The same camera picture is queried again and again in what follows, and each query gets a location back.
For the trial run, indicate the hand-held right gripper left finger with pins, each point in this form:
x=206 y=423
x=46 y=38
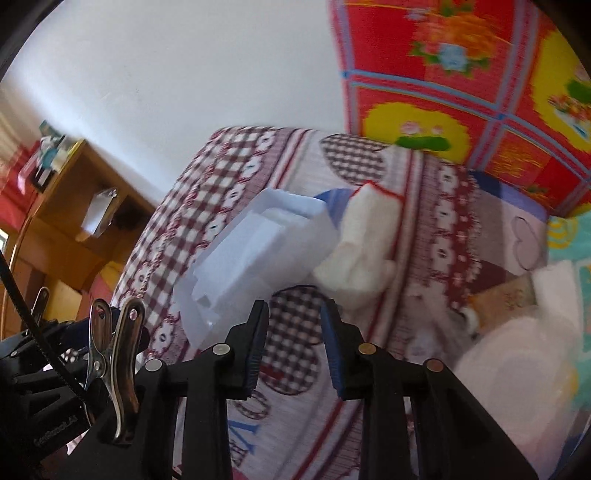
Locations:
x=256 y=355

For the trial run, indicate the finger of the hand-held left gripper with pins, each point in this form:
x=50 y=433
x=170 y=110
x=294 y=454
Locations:
x=78 y=337

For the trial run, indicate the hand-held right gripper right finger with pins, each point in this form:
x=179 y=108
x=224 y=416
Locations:
x=334 y=360

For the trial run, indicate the white plastic packaging tray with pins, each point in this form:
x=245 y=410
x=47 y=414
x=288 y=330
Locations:
x=258 y=249

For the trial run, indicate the gold hand cream tube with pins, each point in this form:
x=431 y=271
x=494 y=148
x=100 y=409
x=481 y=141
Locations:
x=503 y=295

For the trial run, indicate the teal wet wipes pack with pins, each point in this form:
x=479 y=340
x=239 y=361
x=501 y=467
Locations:
x=568 y=240

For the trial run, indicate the patchwork printed bedsheet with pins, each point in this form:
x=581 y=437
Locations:
x=295 y=350

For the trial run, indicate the colourful foam floor mat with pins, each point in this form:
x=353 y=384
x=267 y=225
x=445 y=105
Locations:
x=108 y=277

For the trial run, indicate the wooden desk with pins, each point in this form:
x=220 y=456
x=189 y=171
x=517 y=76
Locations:
x=55 y=258

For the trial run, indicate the clear sleeve with paper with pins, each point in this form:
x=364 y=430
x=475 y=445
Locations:
x=98 y=212

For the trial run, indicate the white fluffy object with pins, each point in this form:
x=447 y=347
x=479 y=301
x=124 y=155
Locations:
x=471 y=321

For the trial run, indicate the black box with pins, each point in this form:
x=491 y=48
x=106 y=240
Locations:
x=45 y=177

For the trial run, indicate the pink box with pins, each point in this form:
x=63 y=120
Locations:
x=27 y=177

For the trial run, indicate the pale round disc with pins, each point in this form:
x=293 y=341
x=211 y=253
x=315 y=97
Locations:
x=517 y=387

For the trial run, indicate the blue alarm clock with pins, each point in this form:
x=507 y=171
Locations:
x=49 y=148

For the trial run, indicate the teal box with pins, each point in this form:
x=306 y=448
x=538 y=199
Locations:
x=49 y=129

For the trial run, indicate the red floral wall cloth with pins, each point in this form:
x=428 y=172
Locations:
x=415 y=115

